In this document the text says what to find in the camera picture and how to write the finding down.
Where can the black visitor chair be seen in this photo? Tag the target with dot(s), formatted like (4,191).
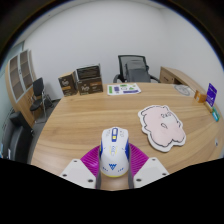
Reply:
(38,96)

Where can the dark brown cardboard box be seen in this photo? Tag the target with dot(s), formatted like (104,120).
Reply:
(90,86)
(88,72)

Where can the orange small box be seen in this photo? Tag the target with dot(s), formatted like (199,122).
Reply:
(200,96)

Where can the small brown cardboard box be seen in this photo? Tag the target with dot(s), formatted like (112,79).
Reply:
(68,85)

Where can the white and blue computer mouse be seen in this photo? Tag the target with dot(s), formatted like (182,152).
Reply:
(114,153)

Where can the small round desk grommet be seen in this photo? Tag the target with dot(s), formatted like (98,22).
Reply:
(217,142)

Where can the wooden shelf unit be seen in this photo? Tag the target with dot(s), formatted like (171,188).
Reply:
(20,83)

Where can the white printed paper sheet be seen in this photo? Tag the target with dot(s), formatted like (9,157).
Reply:
(123,89)

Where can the black mesh office chair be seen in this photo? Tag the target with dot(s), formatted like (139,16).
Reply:
(135,68)

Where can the black leather sofa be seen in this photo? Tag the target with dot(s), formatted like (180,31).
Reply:
(16,140)

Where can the green small box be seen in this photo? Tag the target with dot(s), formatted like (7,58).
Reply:
(216,115)

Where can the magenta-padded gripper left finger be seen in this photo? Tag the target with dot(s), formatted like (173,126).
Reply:
(78,171)

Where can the wooden side desk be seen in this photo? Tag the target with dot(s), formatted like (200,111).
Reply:
(176,76)

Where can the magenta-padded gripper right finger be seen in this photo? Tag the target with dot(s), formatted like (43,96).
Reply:
(150,171)

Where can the pink pig-shaped mouse pad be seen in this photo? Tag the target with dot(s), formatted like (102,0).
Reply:
(163,128)

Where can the round white patterned coaster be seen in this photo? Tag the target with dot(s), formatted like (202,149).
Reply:
(183,90)

